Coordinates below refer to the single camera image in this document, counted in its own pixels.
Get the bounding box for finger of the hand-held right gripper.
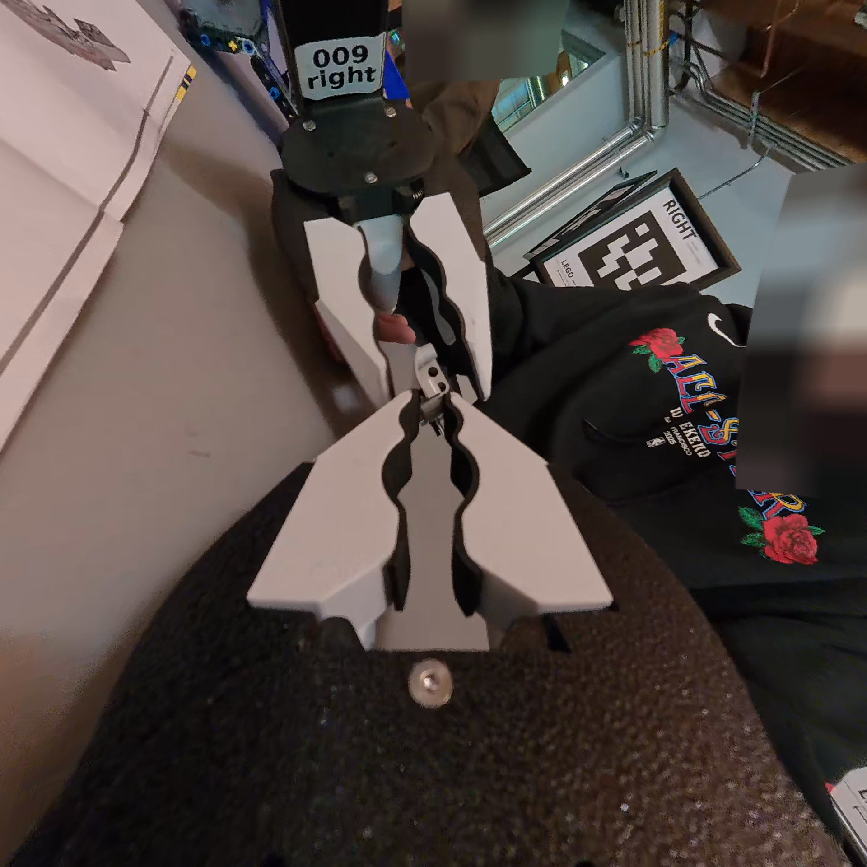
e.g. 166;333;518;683
303;218;395;409
405;191;494;402

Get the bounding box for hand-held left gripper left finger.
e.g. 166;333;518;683
247;389;417;651

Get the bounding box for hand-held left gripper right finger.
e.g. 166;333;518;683
446;393;615;651

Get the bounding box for grey toy beam assembly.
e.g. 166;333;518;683
412;344;449;436

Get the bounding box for grey desk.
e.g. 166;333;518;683
0;41;401;861

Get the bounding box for person's right hand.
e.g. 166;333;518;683
374;312;419;346

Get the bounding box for black printed hoodie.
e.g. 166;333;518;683
477;276;867;611

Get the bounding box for framed black white sign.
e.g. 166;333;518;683
523;168;743;294

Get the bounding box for dark pants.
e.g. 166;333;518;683
691;583;867;837

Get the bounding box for white instruction booklet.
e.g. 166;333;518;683
0;0;199;451

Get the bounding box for white red card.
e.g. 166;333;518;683
825;767;867;862

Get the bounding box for toy vehicle frame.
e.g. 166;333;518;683
179;0;300;124

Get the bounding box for grey wall pipes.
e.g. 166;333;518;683
484;0;673;249

